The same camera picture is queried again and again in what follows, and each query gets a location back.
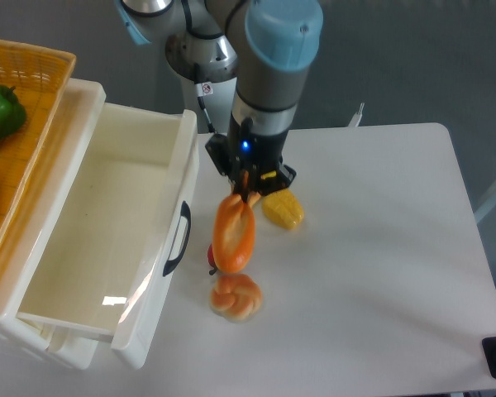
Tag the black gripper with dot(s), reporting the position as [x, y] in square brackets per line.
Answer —
[252, 162]

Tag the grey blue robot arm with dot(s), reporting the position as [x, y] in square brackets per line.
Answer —
[242, 66]

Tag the round knotted bread roll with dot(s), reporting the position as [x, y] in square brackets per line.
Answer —
[236, 297]

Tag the open white drawer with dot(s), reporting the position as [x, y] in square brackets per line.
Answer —
[100, 275]

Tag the white drawer cabinet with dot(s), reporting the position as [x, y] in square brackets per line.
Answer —
[42, 201]

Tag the yellow corn piece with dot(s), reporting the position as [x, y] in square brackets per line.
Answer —
[283, 209]

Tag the red bell pepper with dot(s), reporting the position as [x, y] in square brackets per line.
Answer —
[211, 261]

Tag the orange woven basket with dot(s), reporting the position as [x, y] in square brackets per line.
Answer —
[40, 76]

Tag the green bell pepper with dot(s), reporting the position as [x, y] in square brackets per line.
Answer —
[12, 112]

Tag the black drawer handle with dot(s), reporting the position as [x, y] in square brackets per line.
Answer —
[181, 238]

